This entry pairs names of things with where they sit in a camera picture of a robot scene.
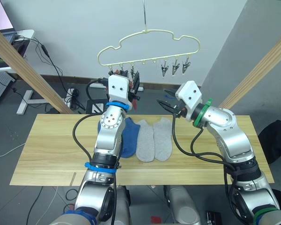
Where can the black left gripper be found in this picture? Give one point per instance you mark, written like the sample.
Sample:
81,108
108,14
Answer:
134,94

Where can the wooden frame beam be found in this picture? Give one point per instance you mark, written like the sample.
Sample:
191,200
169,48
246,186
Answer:
25,68
255,72

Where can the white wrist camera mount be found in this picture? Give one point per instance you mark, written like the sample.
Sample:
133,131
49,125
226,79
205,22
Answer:
189,93
118,92

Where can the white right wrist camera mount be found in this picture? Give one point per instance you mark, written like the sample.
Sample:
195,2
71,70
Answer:
189,93

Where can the metal hanger hook rod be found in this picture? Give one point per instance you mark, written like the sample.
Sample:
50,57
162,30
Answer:
144,14

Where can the cream plastic clip hanger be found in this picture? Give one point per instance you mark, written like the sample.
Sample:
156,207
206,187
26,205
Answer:
145,31

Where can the black box with white label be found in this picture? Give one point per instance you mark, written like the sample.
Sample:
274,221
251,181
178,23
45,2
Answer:
96,106

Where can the blue forearm band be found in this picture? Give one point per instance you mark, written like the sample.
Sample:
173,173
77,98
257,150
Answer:
100,167

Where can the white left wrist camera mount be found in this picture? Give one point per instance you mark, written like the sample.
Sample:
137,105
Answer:
118,92

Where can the blue sock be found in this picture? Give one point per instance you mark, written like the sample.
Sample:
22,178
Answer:
99,126
131,138

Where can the grey laptop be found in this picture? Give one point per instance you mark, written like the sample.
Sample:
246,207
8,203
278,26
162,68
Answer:
8,35

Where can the grey rounded housing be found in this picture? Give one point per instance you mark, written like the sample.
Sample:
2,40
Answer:
182,204
123,206

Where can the white power strip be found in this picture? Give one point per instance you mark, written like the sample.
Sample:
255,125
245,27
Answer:
71,95

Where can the metal hanger clip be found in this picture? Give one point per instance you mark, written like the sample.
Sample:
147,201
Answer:
121,68
164,70
185,66
132,69
175,68
111,70

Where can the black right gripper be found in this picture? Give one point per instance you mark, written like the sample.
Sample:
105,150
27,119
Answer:
179,110

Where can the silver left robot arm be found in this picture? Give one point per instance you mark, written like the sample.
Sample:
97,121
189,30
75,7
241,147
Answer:
108,137

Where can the small black box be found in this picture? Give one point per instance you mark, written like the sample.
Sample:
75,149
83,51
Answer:
213,218

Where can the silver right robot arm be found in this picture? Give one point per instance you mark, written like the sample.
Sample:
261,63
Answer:
231,138

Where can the white desk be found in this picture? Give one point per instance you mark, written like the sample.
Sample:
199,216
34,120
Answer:
25,32

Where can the black cloth bundle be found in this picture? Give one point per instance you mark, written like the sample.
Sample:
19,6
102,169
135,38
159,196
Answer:
276,138

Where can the grey sock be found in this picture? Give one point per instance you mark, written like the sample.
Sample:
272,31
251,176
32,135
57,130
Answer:
162,138
144,140

